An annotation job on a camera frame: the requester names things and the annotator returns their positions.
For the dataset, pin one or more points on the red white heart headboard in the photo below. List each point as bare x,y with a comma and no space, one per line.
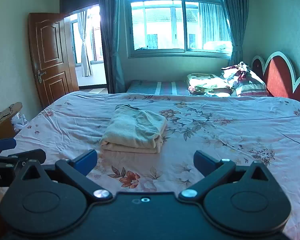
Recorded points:
279,75

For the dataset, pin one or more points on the pink floral bed sheet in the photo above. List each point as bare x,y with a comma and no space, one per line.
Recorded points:
242,129

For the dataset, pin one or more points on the metal door handle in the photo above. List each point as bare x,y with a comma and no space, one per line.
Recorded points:
39,76

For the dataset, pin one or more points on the wooden side table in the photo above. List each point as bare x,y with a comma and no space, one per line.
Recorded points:
6,127

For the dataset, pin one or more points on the cream knit striped sweater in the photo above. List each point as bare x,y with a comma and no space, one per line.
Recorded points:
134,130

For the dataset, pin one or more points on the colourful crumpled clothes pile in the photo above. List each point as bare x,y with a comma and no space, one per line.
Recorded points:
236,73

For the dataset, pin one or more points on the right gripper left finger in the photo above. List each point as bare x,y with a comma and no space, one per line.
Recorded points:
74,173

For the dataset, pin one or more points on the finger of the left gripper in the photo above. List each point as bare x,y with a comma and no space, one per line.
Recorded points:
6,144

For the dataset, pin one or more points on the striped mattress pad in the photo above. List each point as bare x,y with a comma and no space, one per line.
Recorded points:
159,88

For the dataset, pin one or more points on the window with grey frame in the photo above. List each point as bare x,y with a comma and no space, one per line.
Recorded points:
178,27

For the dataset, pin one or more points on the brown wooden door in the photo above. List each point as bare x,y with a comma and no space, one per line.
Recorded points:
51,52

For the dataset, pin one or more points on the striped pillow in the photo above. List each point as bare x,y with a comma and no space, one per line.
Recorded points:
249,84

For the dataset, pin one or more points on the white tied balcony curtain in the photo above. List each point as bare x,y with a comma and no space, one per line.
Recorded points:
82,28

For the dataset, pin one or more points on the dark grey curtain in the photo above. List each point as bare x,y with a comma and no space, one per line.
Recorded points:
236,11

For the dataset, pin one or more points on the dark curtain by door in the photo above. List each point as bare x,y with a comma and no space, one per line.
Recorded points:
110,26

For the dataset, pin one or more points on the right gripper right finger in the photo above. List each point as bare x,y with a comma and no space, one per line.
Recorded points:
215,173

